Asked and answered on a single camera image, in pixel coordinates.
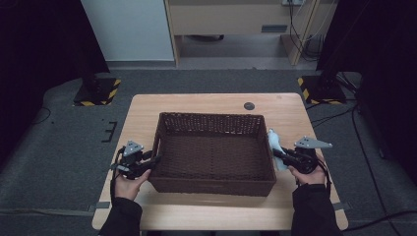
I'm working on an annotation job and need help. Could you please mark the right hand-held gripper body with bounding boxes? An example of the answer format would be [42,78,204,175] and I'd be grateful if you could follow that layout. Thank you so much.
[284,136,333,175]

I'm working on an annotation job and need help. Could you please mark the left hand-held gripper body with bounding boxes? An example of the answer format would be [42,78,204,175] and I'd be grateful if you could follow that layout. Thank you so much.
[110,140,149,181]

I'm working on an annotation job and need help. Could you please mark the light blue cloth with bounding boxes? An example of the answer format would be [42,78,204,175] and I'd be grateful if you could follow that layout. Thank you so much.
[267,128,290,172]

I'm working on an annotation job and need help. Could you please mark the brown woven basket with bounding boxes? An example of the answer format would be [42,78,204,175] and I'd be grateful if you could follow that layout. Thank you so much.
[149,111,277,198]

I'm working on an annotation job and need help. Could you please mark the person's right hand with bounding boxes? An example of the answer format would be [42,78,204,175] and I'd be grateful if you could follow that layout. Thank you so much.
[288,153,328,186]

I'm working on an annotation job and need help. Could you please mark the person's left hand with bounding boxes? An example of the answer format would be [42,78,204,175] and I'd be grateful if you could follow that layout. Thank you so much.
[113,168,151,202]

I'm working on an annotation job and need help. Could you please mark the black floor tape mark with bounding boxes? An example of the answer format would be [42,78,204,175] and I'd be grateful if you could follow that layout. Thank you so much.
[100,121,118,144]

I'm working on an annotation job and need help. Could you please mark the black stand base yellow stripes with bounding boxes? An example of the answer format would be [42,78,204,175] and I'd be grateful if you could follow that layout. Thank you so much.
[72,77,122,107]
[297,75,347,106]

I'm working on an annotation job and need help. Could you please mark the white panel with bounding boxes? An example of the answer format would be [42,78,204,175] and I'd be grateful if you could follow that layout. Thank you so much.
[80,0,175,63]

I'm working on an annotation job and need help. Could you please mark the black curtain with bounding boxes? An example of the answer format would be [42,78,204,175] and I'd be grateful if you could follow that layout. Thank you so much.
[316,0,417,185]
[0,0,111,165]

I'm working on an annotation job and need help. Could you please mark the beige wooden desk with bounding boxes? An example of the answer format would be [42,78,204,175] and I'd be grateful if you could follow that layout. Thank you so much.
[163,0,338,68]

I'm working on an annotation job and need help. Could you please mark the right hand-held gripper black cable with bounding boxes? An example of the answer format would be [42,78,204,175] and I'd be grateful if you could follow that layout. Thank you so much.
[316,159,332,195]

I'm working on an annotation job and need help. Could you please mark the hand-held gripper black cable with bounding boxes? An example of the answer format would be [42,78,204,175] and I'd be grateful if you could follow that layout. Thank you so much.
[109,147,127,202]
[316,159,332,195]

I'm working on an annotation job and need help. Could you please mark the left hand-held gripper black cable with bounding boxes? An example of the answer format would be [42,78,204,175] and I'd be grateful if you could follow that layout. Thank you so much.
[109,147,127,202]

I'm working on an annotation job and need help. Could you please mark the black floor cable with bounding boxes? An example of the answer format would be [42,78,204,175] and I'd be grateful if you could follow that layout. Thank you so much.
[342,209,417,234]
[310,107,356,128]
[30,106,53,126]
[351,106,396,236]

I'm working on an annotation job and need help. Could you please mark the hanging black cables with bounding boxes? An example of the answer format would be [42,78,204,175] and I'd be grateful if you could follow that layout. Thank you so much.
[287,0,327,63]

